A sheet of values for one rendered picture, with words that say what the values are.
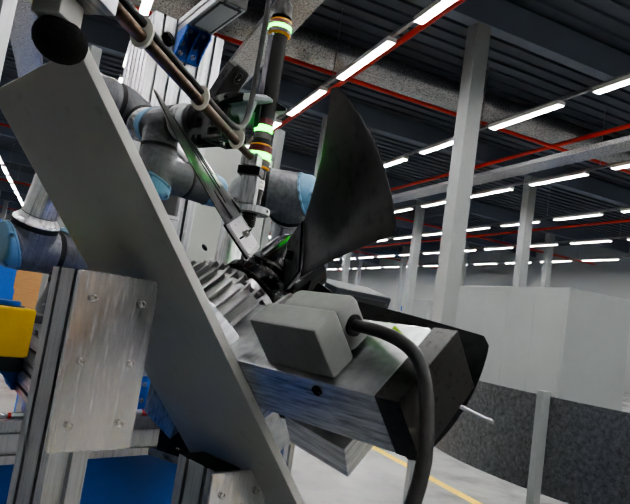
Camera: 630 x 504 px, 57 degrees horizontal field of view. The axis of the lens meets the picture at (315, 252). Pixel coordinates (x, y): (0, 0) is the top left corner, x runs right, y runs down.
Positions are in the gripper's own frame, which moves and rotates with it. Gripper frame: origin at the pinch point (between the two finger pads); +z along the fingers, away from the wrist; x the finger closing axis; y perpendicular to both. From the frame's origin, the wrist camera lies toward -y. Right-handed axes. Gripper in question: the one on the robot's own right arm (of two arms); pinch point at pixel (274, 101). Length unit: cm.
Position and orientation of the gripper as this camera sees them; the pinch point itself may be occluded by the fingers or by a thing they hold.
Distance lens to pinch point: 109.7
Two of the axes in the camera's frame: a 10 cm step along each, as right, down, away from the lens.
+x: -5.6, -1.7, -8.1
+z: 8.2, 0.5, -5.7
